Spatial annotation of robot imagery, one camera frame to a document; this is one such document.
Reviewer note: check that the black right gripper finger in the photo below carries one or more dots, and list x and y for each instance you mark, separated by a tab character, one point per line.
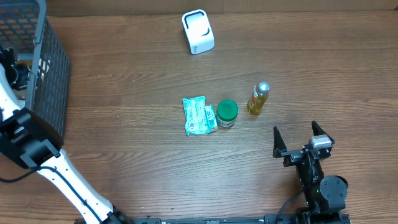
317	130
279	145

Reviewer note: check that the yellow bottle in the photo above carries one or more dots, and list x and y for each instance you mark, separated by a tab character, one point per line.
258	97

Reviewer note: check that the green lid jar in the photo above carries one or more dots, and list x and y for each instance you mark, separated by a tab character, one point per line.
226	113

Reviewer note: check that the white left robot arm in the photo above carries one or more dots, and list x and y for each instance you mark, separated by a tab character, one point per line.
33	144

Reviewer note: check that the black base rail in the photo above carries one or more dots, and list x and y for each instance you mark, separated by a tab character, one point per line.
267	219

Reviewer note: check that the white barcode scanner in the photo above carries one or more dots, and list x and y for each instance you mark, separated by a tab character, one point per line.
198	31

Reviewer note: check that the teal tissue pack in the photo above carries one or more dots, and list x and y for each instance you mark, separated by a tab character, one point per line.
211	118

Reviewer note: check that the light blue wipes pack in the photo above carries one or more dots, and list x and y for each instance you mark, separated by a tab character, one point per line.
195	115

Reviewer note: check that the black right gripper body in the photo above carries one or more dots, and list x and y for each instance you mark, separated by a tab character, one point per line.
293	157

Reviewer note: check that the dark grey plastic basket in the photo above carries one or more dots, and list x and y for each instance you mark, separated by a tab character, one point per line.
25	29

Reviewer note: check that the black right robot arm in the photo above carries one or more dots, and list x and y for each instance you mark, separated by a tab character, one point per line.
325	195

